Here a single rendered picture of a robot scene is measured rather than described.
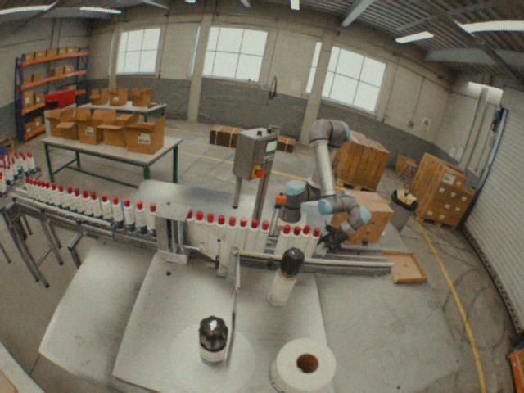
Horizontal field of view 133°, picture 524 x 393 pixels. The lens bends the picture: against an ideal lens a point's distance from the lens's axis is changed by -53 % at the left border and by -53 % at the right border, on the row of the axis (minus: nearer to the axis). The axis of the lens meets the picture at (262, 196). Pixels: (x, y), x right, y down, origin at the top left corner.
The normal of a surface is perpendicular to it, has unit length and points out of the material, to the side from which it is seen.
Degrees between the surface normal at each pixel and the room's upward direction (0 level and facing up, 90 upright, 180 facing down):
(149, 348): 0
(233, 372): 0
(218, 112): 90
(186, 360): 0
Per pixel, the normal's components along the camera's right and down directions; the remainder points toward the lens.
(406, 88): -0.15, 0.49
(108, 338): 0.18, -0.84
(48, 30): 0.97, 0.23
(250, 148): -0.56, 0.33
